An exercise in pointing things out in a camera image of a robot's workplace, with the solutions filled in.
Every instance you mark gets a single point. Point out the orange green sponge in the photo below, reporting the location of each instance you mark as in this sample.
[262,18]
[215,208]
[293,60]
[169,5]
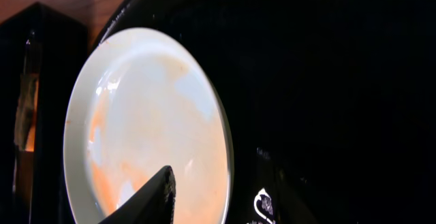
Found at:
[26,112]

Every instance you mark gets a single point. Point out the black rectangular water tray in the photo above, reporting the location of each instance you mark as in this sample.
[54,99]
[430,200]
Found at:
[42,53]

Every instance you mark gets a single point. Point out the black round tray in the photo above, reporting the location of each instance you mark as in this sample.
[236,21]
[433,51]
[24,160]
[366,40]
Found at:
[331,103]

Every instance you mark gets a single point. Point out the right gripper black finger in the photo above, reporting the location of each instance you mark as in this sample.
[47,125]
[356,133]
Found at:
[153,203]

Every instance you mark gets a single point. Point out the light blue plate front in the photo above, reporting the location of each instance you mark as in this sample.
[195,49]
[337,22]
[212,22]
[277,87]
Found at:
[140,102]

